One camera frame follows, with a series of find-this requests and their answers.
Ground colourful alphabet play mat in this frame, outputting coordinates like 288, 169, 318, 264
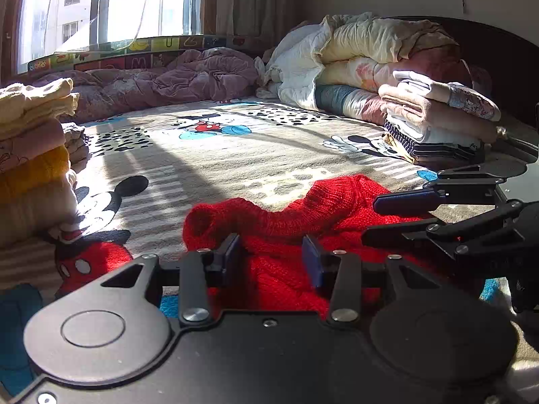
27, 34, 266, 72

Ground purple quilt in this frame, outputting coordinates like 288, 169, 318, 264
31, 47, 259, 125

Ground dark striped folded garment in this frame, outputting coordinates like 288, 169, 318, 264
383, 120, 485, 165

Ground stack of yellow folded clothes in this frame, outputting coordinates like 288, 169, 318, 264
0, 170, 78, 247

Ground small grey-beige folded garments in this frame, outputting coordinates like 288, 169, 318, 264
63, 122, 90, 165

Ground white garment with printed sleeve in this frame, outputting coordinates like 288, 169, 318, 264
393, 69, 502, 123

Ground cream yellow quilt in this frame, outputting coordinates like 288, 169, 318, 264
318, 13, 459, 66

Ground mustard yellow folded sweater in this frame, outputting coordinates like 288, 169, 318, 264
0, 145, 70, 205

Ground window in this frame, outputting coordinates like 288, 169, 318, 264
14, 0, 207, 64

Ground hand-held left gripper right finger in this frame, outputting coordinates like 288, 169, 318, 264
301, 233, 443, 329

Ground pink printed folded garment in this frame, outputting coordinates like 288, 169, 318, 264
0, 118, 68, 173

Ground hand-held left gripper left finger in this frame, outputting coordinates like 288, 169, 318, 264
95, 232, 243, 329

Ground beige curtain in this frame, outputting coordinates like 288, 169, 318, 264
202, 0, 304, 38

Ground blue-grey patchwork blanket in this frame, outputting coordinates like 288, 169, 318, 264
315, 84, 390, 125

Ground red knit sweater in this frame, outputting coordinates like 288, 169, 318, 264
182, 173, 485, 321

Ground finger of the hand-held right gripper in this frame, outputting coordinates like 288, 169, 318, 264
361, 200, 525, 262
373, 164, 506, 216

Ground stack of pink folded clothes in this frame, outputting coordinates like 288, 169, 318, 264
378, 83, 498, 144

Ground cartoon mouse printed blanket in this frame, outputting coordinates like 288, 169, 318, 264
0, 97, 539, 400

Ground dark bag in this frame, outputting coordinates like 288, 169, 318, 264
495, 124, 539, 163

